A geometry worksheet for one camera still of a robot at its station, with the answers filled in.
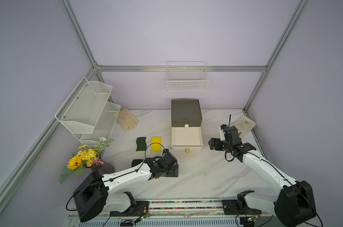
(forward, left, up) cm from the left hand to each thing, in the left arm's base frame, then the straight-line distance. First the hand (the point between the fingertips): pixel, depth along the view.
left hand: (169, 171), depth 82 cm
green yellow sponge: (+21, +21, -3) cm, 30 cm away
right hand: (+15, -29, +7) cm, 33 cm away
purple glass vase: (+1, +37, +4) cm, 37 cm away
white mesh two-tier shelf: (+31, +53, +18) cm, 64 cm away
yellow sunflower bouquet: (-1, +40, +21) cm, 45 cm away
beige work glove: (+45, +37, -4) cm, 58 cm away
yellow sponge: (+18, +10, -2) cm, 21 cm away
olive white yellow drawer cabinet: (+32, -10, +17) cm, 37 cm away
